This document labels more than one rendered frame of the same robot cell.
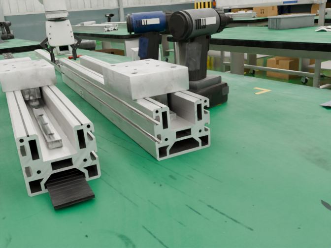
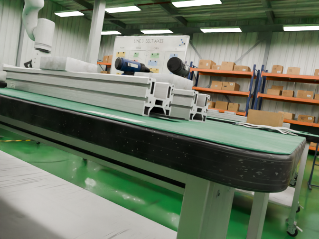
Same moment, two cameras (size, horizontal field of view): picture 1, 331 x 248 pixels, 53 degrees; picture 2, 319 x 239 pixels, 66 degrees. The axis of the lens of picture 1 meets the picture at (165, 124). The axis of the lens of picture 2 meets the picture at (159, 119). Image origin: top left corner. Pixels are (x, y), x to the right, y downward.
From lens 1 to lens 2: 0.45 m
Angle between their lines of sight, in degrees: 31
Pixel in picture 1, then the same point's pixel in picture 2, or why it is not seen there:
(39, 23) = not seen: outside the picture
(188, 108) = (199, 99)
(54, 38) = (37, 63)
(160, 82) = (183, 83)
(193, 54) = not seen: hidden behind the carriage
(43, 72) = (91, 67)
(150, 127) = (187, 101)
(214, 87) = not seen: hidden behind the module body
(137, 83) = (175, 79)
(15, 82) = (74, 66)
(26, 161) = (147, 93)
